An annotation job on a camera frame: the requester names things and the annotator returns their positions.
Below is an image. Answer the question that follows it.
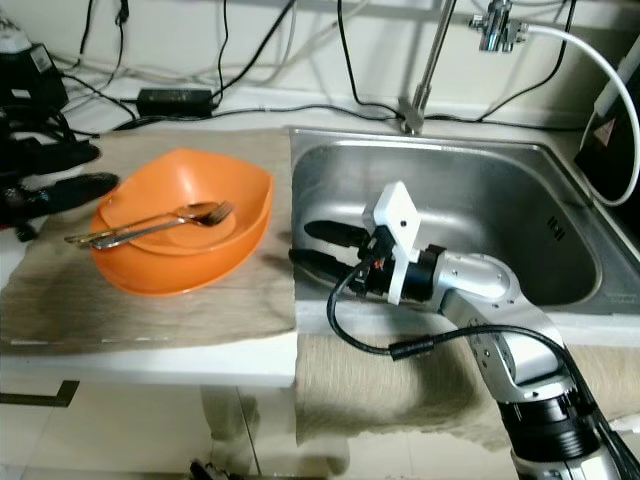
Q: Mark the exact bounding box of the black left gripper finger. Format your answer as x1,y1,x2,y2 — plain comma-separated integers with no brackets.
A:
50,140,103,171
15,173,121,216

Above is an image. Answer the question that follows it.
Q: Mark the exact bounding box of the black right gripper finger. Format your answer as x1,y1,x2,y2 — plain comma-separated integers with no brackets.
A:
290,248,366,286
305,220,373,251

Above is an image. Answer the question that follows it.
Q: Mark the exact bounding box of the orange plastic bowl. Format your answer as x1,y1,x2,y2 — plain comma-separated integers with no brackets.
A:
90,148,273,296

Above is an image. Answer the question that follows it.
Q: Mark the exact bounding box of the cream kitchen base cabinet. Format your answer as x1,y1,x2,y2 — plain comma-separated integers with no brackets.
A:
0,385,301,480

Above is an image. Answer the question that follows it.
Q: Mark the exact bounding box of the black electronic device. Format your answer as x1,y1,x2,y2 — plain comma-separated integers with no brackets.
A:
0,25,71,111

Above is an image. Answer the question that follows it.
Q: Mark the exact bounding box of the black power adapter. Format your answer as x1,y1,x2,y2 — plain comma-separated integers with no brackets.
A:
137,88,214,114

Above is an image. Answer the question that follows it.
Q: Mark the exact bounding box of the stainless steel sink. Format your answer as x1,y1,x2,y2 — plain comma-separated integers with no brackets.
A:
288,127,640,331

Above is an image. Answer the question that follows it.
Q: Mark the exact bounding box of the beige hanging towel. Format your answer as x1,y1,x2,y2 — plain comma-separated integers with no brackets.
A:
295,333,640,453

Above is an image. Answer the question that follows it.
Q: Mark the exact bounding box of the beige woven counter mat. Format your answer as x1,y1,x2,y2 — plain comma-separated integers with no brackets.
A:
0,128,301,351

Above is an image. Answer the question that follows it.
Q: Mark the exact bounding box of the chrome sink faucet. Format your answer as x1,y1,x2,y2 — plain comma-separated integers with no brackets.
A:
397,0,461,136

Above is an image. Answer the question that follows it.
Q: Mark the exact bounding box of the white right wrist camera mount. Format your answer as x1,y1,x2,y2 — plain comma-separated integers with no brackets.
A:
373,182,423,301

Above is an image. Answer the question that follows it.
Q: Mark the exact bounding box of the black power cable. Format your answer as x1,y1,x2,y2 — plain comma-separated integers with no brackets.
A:
470,0,579,121
210,0,301,101
335,0,401,116
60,100,401,136

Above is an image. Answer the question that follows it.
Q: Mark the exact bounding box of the dark cabinet handle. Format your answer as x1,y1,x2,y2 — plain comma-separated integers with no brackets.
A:
0,380,76,409

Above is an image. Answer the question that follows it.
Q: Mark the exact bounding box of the black white wall appliance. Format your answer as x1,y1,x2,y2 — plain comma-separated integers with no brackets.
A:
575,60,640,206

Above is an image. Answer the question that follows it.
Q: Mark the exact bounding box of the chrome wall valve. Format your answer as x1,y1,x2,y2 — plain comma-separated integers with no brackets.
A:
470,0,536,53

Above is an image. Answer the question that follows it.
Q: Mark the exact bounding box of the white water hose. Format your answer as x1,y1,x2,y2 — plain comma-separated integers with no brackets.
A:
530,25,640,206

